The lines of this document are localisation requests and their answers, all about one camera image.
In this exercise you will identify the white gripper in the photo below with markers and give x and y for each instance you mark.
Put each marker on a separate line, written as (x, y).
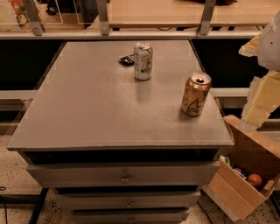
(269, 48)

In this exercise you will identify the orange gold soda can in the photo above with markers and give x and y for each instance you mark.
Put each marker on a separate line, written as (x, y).
(196, 89)

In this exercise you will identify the white green soda can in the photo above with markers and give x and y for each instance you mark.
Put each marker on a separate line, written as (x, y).
(143, 61)

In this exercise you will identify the open cardboard box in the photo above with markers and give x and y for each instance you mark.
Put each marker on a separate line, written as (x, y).
(252, 153)

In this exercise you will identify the blue packet in box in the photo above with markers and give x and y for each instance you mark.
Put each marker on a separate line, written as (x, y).
(240, 172)

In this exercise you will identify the red apple in box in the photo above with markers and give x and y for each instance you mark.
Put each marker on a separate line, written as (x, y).
(255, 180)

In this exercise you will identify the small black object on table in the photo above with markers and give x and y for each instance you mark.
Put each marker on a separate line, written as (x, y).
(127, 60)

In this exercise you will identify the top grey drawer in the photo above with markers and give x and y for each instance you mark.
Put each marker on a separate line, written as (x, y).
(197, 173)

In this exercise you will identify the grey drawer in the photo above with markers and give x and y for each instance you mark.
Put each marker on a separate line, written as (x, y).
(197, 173)
(130, 216)
(127, 200)

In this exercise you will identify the wooden shelf board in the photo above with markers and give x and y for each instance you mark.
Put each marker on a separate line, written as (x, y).
(188, 13)

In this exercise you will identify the bottom grey drawer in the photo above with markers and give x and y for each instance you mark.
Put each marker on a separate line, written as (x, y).
(130, 216)

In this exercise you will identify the middle grey drawer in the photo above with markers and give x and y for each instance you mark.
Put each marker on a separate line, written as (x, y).
(127, 200)

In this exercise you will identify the orange bottle on shelf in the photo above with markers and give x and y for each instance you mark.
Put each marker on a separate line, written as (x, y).
(21, 19)

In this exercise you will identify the right metal shelf bracket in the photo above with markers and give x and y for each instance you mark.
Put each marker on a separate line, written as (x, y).
(206, 17)

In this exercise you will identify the metal shelf bracket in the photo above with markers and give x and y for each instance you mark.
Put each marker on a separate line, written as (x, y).
(206, 17)
(103, 17)
(33, 16)

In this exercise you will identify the middle metal shelf bracket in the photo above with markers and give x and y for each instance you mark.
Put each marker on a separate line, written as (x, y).
(103, 17)

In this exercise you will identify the left metal shelf bracket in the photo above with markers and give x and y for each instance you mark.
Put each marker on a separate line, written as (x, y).
(33, 16)

